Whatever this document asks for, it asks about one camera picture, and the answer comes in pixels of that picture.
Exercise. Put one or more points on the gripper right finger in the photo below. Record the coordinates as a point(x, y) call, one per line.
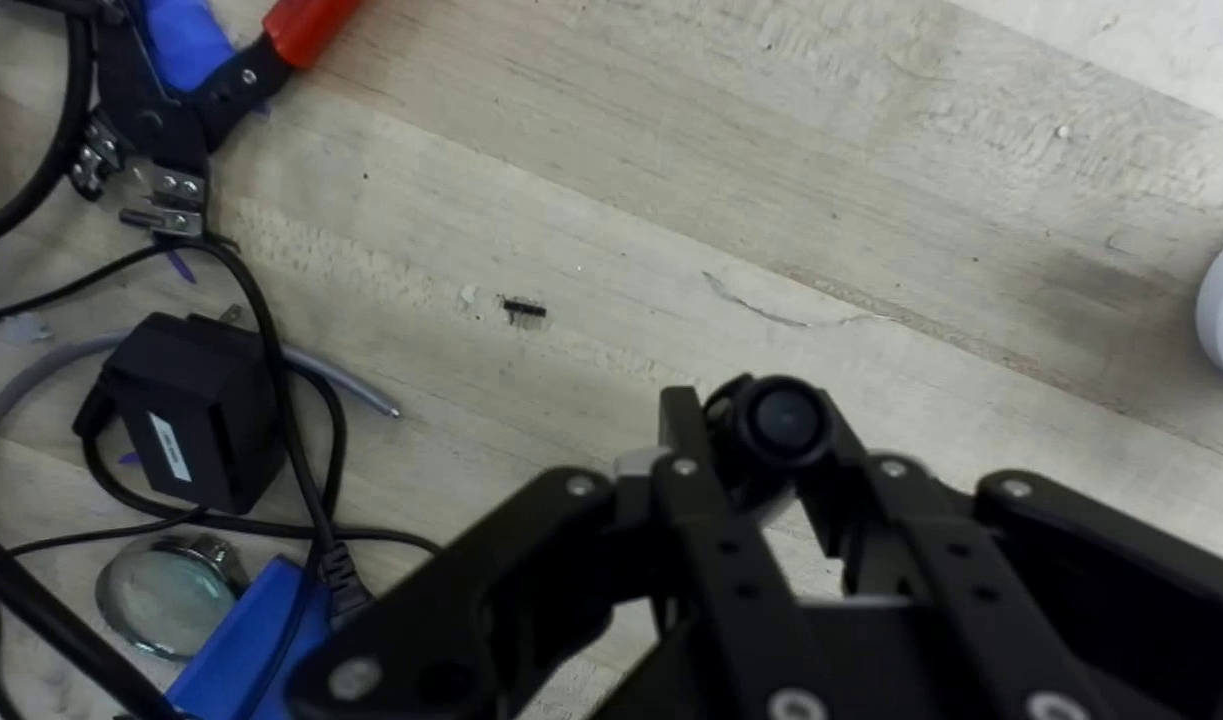
point(1071, 560)

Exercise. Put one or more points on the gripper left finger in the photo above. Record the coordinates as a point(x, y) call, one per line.
point(531, 560)

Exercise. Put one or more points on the small black pin header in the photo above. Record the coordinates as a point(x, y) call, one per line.
point(524, 310)

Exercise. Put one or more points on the blue box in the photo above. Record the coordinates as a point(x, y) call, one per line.
point(246, 650)

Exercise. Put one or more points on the magnifying glass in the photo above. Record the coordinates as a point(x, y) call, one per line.
point(166, 598)

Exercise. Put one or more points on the black power adapter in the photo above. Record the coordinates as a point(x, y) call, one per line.
point(196, 410)

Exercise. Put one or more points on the black pole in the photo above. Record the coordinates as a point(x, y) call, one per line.
point(51, 620)

